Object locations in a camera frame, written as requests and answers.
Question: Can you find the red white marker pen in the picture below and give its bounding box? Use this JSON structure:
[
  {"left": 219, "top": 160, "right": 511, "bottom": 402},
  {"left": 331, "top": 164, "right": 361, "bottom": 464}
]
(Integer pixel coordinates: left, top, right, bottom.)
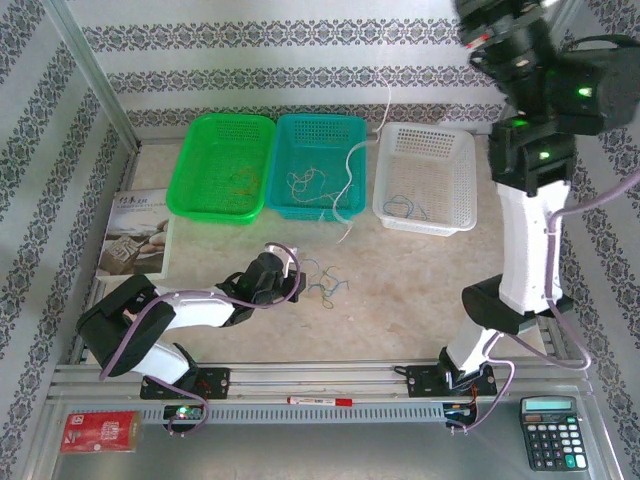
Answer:
[{"left": 287, "top": 395, "right": 354, "bottom": 407}]

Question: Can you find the book with photo cover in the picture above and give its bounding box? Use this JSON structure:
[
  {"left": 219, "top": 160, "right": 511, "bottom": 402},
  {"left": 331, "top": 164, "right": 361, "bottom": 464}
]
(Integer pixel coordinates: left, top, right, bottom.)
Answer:
[{"left": 97, "top": 188, "right": 174, "bottom": 281}]

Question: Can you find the small circuit board with LEDs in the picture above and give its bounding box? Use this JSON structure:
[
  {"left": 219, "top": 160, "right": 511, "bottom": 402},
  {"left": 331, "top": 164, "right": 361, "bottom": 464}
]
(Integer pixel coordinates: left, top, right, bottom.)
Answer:
[{"left": 163, "top": 404, "right": 205, "bottom": 422}]

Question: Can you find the green plastic basket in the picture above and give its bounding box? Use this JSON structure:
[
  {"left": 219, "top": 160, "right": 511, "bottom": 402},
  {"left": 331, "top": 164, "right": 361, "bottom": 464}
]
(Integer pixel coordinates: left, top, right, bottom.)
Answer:
[{"left": 166, "top": 113, "right": 277, "bottom": 226}]

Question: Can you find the teal plastic basket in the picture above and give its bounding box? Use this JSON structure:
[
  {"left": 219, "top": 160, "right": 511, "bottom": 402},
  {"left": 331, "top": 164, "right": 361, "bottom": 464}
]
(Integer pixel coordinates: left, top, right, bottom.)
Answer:
[{"left": 264, "top": 113, "right": 370, "bottom": 222}]

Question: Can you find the white plastic basket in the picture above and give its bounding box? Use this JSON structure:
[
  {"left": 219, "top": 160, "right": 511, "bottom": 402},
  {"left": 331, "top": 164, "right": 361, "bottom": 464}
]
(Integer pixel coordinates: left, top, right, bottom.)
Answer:
[{"left": 372, "top": 122, "right": 478, "bottom": 238}]

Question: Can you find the red flat packet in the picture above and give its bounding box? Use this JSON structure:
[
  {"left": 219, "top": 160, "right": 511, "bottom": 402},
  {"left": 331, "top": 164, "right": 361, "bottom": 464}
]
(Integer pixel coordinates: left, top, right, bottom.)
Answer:
[{"left": 59, "top": 410, "right": 143, "bottom": 454}]

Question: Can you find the black desk calculator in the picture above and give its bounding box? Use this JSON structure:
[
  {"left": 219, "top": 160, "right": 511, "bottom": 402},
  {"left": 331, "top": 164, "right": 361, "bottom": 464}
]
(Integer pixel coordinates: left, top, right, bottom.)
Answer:
[{"left": 519, "top": 395, "right": 587, "bottom": 471}]

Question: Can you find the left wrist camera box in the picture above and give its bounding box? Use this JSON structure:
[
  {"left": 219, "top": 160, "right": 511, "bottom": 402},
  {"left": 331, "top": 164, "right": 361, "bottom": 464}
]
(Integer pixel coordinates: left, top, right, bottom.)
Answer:
[{"left": 279, "top": 243, "right": 303, "bottom": 279}]

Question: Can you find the beige thin cable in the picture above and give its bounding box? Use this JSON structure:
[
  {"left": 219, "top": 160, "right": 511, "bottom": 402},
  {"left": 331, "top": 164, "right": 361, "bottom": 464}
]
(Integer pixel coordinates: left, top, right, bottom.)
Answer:
[
  {"left": 319, "top": 184, "right": 356, "bottom": 211},
  {"left": 287, "top": 169, "right": 319, "bottom": 202},
  {"left": 299, "top": 167, "right": 334, "bottom": 199}
]

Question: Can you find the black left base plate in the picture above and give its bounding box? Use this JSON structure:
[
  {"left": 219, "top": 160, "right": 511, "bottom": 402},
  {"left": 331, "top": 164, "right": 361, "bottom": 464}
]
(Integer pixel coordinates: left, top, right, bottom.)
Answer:
[{"left": 139, "top": 367, "right": 232, "bottom": 401}]

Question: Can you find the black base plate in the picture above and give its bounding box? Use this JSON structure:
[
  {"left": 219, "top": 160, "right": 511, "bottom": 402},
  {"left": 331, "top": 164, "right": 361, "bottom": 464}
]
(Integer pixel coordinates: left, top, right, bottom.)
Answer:
[
  {"left": 394, "top": 364, "right": 499, "bottom": 400},
  {"left": 139, "top": 367, "right": 232, "bottom": 401}
]

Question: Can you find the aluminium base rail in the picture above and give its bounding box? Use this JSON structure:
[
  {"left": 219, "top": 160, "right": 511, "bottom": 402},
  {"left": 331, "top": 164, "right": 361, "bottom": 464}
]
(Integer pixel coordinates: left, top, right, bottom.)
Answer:
[{"left": 49, "top": 357, "right": 589, "bottom": 402}]

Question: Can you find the grey slotted cable duct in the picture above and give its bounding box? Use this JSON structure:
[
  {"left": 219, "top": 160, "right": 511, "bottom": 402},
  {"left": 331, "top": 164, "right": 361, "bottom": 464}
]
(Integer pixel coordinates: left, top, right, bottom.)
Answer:
[{"left": 142, "top": 402, "right": 447, "bottom": 425}]

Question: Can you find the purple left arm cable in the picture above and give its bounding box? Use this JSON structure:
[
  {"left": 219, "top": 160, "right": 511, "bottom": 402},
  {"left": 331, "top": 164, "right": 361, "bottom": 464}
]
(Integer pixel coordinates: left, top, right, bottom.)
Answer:
[{"left": 98, "top": 242, "right": 306, "bottom": 437}]

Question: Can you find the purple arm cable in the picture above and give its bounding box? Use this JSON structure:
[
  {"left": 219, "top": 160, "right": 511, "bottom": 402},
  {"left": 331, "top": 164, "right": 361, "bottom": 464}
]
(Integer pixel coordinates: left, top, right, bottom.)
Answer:
[
  {"left": 447, "top": 172, "right": 640, "bottom": 435},
  {"left": 98, "top": 242, "right": 306, "bottom": 437}
]

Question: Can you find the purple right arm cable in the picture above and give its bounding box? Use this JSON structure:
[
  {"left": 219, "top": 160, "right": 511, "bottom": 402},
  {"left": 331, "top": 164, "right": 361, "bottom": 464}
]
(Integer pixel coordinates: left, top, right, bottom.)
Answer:
[{"left": 447, "top": 172, "right": 640, "bottom": 435}]

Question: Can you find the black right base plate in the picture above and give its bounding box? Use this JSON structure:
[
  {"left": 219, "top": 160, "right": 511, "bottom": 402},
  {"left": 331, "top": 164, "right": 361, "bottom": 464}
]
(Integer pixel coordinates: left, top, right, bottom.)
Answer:
[{"left": 394, "top": 364, "right": 499, "bottom": 400}]

